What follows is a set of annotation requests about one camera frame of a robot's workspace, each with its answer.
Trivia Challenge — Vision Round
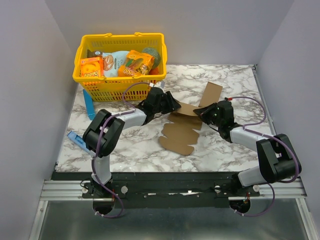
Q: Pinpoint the orange Daddy snack box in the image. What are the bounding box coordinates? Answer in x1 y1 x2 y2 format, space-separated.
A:
80 56 104 78

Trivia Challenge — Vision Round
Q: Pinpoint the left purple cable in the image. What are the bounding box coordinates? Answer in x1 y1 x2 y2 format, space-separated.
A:
91 81 157 219

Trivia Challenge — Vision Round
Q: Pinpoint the small orange fruit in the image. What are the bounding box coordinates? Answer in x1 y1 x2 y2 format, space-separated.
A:
149 67 159 75

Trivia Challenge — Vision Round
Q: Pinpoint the yellow plastic shopping basket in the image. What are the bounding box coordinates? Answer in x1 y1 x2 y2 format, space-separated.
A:
72 32 168 102

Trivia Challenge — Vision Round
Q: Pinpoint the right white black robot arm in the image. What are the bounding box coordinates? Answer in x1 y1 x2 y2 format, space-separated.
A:
193 97 302 196

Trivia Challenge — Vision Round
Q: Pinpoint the green round melon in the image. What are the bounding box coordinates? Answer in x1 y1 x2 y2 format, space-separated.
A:
142 47 162 69

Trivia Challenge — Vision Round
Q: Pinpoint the tall blue box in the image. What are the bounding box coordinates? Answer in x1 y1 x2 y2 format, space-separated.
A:
82 89 96 121

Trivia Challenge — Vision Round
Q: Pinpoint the small blue flat box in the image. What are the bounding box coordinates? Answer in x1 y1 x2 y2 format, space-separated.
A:
67 131 91 154

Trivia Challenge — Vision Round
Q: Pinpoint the folded brown cardboard box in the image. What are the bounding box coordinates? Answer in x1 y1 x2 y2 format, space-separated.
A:
198 82 223 107

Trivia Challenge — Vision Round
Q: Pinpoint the brown cardboard box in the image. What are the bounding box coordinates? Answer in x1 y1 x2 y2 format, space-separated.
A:
198 82 223 107
158 102 203 156

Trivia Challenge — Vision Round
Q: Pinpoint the light blue chips bag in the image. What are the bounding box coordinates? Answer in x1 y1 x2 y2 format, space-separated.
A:
87 50 129 78

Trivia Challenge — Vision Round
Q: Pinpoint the orange candy bag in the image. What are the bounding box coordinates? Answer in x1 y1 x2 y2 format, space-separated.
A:
117 50 155 77

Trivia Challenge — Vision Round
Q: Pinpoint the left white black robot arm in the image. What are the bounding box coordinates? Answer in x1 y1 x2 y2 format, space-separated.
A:
82 87 182 198

